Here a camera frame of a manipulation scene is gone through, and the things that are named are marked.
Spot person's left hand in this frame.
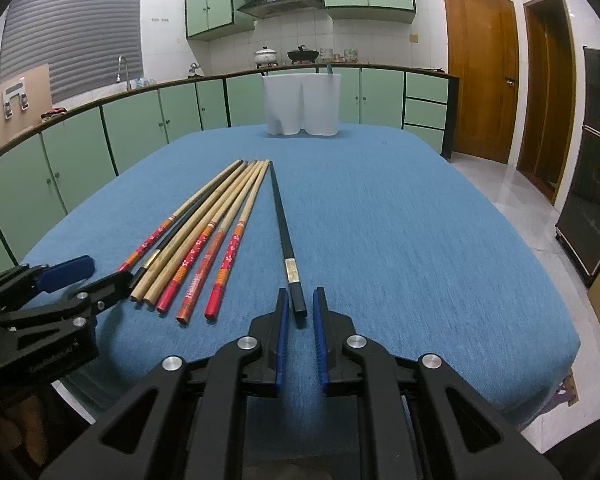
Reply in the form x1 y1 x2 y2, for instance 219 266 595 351
0 394 48 466

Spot orange red bamboo chopstick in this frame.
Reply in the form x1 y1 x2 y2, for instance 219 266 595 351
176 160 267 324

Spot range hood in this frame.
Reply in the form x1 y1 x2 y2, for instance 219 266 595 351
237 0 325 18

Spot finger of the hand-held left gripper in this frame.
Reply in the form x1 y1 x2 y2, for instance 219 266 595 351
0 271 133 333
0 255 96 313

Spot white plastic cup right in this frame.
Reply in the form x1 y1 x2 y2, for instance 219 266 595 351
17 122 581 461

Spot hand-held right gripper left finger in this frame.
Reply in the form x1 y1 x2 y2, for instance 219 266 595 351
40 287 291 480

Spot green base cabinets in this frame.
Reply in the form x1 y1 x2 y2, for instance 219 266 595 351
0 66 460 281

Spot black pot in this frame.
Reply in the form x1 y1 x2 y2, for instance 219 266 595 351
286 45 321 65

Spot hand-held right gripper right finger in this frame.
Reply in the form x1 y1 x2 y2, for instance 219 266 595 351
312 286 563 480

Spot dark glass-front cabinet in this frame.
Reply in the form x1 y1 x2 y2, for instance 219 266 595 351
555 46 600 288

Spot white two-compartment utensil holder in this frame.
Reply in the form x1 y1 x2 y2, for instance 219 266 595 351
261 72 343 137

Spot red floral bamboo chopstick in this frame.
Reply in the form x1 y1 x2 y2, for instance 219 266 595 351
157 161 262 313
116 160 245 273
204 160 271 322

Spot plain bamboo chopstick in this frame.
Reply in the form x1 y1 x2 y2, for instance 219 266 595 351
129 162 252 304
143 161 257 310

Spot wooden door frame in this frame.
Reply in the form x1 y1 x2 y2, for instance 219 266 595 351
516 0 578 206

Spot grey window blind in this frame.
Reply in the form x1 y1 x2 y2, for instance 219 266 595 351
0 0 145 92

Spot flat cardboard box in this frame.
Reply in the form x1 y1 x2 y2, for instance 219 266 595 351
0 63 53 156

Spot wooden door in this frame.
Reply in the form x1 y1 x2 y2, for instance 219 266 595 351
440 0 521 165

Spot metal faucet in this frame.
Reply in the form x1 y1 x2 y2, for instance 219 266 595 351
116 56 132 92

